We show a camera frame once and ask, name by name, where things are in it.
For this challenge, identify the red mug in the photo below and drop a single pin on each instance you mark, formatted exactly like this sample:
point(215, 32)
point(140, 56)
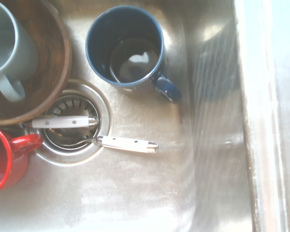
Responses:
point(2, 157)

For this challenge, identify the light grey mug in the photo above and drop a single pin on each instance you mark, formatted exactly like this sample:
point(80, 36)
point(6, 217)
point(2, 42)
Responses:
point(7, 48)

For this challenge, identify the metal sink drain strainer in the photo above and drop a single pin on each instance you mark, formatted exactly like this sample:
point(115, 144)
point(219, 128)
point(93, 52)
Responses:
point(72, 140)

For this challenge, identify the brown wooden bowl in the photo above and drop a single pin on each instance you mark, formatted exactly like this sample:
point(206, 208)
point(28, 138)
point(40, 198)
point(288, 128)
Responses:
point(50, 48)

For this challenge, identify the dark blue mug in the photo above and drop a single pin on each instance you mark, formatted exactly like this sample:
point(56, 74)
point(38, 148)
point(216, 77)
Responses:
point(125, 33)

